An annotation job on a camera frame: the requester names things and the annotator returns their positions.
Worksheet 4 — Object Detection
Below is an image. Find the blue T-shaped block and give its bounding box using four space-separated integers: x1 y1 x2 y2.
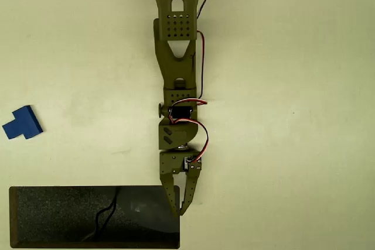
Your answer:
2 105 44 141

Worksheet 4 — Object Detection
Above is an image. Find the red white wrist cable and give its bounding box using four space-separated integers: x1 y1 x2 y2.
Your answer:
168 109 210 165

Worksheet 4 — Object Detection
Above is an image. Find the black cable below table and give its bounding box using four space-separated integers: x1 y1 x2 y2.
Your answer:
96 187 118 241
100 199 118 238

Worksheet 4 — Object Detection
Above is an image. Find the red black forearm cable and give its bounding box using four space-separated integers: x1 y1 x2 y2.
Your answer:
171 29 208 109

